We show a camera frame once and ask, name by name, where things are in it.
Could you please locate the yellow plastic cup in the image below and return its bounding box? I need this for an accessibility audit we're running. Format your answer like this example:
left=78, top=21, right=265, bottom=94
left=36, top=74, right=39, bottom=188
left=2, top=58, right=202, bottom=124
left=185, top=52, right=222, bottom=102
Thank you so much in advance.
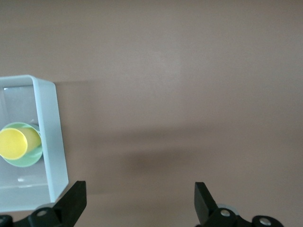
left=0, top=127, right=42, bottom=160

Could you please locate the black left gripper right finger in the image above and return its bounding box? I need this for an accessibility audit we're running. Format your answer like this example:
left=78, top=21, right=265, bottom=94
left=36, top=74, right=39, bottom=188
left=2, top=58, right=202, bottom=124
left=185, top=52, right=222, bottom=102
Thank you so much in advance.
left=194, top=181, right=284, bottom=227

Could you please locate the mint green bowl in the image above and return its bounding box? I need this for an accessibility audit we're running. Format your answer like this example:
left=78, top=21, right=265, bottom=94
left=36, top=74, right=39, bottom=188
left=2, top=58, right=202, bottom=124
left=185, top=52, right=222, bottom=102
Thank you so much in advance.
left=1, top=122, right=44, bottom=168

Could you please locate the clear plastic bin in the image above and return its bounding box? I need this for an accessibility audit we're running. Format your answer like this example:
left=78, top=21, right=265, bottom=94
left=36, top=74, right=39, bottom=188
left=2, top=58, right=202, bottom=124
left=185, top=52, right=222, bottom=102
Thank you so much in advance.
left=0, top=75, right=70, bottom=212

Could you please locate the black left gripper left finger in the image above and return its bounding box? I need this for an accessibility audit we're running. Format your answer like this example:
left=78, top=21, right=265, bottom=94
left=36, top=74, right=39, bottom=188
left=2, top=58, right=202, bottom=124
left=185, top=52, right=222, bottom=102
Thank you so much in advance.
left=0, top=181, right=87, bottom=227

